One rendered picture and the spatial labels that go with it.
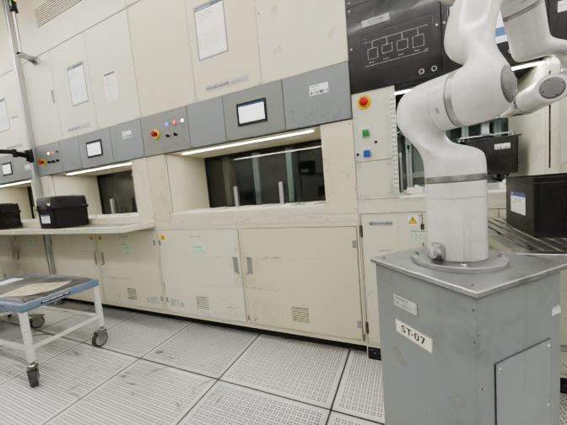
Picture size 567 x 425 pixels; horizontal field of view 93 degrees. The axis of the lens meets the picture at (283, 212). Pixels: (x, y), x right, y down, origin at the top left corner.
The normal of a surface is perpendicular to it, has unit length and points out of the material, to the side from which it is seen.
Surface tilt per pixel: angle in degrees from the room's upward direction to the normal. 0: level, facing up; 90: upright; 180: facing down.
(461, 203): 90
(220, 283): 90
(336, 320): 90
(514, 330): 90
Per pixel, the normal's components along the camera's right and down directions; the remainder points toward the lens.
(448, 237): -0.76, 0.13
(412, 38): -0.41, 0.12
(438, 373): -0.93, 0.11
